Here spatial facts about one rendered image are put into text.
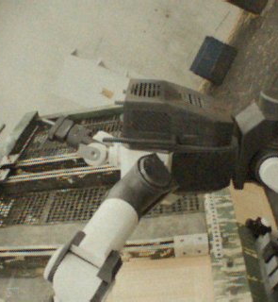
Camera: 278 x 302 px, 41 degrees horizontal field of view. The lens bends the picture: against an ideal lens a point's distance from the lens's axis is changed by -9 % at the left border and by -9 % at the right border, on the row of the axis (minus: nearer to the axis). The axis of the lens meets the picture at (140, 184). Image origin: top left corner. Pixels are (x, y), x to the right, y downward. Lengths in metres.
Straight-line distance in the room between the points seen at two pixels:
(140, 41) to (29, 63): 1.88
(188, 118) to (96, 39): 5.51
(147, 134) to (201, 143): 0.14
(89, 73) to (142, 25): 1.64
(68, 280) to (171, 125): 0.48
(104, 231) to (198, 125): 0.38
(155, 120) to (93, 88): 4.17
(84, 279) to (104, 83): 4.48
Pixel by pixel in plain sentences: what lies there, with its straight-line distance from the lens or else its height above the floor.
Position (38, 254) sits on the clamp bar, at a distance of 1.56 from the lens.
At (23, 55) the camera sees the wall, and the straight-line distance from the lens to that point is 6.74.
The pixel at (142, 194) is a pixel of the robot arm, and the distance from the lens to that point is 0.90.
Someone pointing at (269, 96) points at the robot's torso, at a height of 1.07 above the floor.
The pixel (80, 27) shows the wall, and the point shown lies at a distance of 6.48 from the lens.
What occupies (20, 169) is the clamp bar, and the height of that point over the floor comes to 1.72.
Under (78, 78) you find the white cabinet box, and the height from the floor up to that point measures 1.79.
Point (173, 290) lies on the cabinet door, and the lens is 1.36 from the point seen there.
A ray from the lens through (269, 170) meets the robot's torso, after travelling 1.12.
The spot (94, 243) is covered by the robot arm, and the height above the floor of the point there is 1.38.
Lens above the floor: 1.49
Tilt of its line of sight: 11 degrees down
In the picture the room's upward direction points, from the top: 67 degrees counter-clockwise
